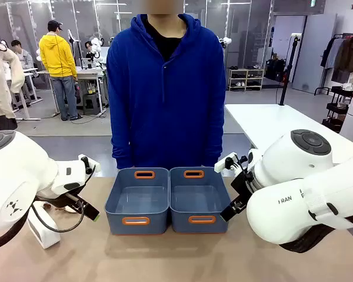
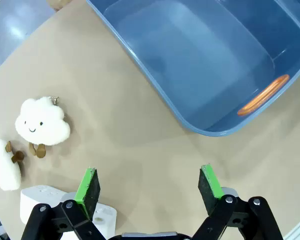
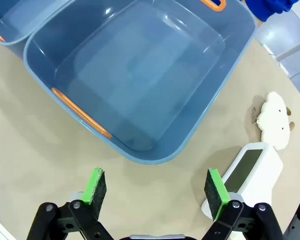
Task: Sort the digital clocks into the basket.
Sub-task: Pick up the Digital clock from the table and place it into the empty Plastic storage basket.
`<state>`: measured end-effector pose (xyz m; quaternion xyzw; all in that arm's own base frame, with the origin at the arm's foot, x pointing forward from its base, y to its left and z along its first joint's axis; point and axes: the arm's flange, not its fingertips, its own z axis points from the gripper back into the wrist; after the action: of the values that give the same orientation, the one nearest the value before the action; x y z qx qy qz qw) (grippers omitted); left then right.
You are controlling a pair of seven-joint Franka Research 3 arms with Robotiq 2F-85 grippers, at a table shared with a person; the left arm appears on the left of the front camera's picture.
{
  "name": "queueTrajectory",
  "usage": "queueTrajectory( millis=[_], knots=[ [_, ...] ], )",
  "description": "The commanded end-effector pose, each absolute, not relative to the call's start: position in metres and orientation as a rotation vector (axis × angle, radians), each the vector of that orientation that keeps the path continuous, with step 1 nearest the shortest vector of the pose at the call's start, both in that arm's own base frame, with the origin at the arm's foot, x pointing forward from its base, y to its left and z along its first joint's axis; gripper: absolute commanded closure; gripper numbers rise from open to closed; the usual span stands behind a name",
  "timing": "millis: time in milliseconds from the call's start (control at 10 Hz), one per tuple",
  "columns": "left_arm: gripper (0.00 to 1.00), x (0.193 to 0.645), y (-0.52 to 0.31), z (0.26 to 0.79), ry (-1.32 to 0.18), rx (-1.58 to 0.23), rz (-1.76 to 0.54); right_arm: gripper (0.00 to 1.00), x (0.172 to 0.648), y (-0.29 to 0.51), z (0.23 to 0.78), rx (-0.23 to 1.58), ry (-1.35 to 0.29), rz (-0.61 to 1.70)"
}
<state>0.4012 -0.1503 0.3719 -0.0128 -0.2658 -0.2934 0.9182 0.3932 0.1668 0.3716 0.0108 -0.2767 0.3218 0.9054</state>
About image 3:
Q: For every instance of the person in blue hoodie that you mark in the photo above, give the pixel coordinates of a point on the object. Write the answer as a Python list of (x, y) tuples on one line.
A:
[(267, 7)]

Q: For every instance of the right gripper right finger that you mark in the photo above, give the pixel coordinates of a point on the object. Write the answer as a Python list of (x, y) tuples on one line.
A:
[(216, 190)]

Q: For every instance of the white table leg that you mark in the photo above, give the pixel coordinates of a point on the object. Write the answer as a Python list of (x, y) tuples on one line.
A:
[(293, 48)]

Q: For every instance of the blue basket holding clocks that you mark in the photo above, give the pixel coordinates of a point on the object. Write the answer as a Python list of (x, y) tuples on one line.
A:
[(140, 75)]

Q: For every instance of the white digital clock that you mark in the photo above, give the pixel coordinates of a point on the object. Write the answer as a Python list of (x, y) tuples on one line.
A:
[(257, 175)]

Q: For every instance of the blue basket holding plush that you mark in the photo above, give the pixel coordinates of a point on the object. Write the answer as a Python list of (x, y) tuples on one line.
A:
[(12, 25)]

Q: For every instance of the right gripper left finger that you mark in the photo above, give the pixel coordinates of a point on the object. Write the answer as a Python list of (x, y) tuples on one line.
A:
[(92, 185)]

